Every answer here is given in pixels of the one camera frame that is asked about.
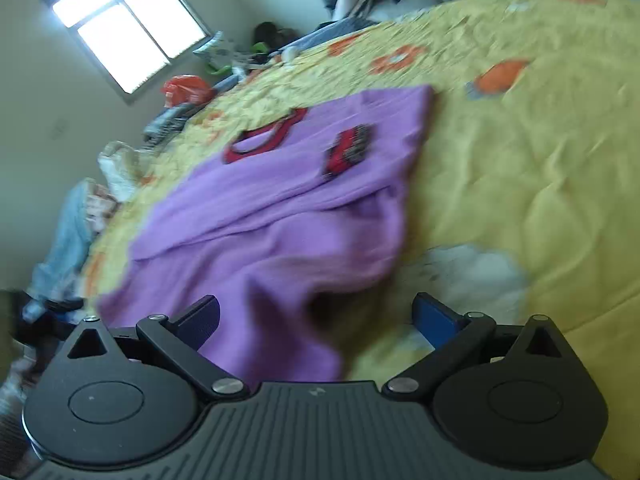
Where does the purple sweater with red trim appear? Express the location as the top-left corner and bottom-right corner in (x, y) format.
(98, 86), (433, 385)

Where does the light blue garment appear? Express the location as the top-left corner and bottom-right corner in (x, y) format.
(22, 179), (101, 323)

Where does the yellow floral bed sheet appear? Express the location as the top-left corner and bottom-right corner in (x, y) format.
(84, 0), (639, 479)

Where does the white plastic bag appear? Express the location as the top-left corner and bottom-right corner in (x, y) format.
(98, 141), (153, 203)

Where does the orange plastic bag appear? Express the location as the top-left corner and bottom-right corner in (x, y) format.
(162, 75), (214, 107)

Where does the bright window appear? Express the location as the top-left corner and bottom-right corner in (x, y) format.
(42, 0), (209, 103)

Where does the blue grey blanket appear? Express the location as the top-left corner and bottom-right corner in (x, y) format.
(273, 18), (376, 55)

